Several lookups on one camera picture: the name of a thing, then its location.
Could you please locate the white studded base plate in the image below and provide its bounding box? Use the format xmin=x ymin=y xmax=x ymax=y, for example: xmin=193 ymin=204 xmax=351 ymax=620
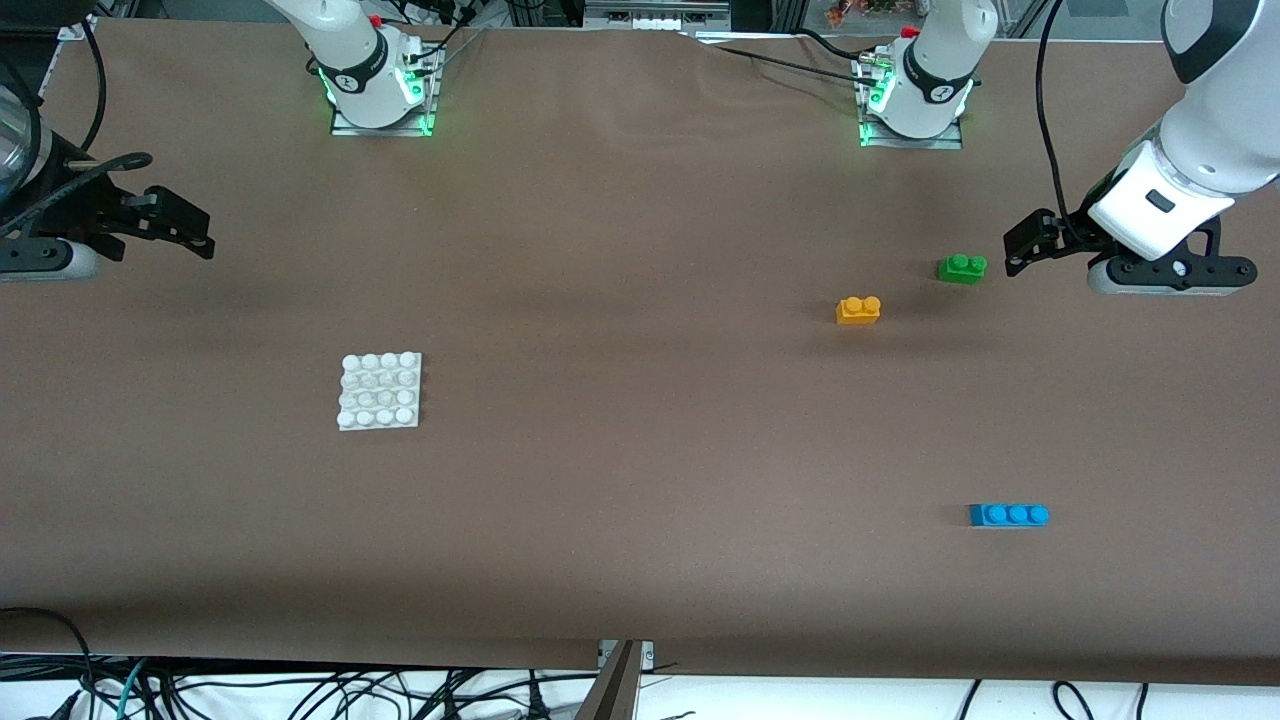
xmin=337 ymin=351 xmax=423 ymax=432

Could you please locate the blue three-stud block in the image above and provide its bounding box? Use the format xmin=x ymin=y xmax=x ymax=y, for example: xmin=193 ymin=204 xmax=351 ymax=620
xmin=969 ymin=503 xmax=1051 ymax=528

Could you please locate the white power strip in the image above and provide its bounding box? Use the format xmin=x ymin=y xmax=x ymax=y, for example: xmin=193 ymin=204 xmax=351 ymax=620
xmin=584 ymin=0 xmax=733 ymax=32

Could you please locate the brown table cover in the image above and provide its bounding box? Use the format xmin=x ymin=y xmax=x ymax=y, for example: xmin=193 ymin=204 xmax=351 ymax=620
xmin=0 ymin=17 xmax=1280 ymax=687

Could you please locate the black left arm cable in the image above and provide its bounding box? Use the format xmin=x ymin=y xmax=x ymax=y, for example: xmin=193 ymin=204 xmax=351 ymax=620
xmin=1035 ymin=0 xmax=1083 ymax=241

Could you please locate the black cable on table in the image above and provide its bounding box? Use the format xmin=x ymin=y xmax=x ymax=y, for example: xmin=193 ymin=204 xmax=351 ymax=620
xmin=700 ymin=42 xmax=881 ymax=81

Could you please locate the black cable at arm base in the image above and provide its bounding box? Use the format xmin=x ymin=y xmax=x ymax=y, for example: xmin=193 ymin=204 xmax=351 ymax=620
xmin=425 ymin=0 xmax=491 ymax=63

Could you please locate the black looped cable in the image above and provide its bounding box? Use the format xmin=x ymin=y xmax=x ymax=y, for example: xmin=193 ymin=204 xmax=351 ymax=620
xmin=0 ymin=606 xmax=98 ymax=720

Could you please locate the teal cable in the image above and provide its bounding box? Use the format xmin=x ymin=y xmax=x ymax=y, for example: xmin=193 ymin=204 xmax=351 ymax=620
xmin=112 ymin=658 xmax=153 ymax=720

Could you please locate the wooden support post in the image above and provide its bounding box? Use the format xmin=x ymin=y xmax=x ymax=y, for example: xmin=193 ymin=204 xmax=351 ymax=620
xmin=573 ymin=642 xmax=643 ymax=720

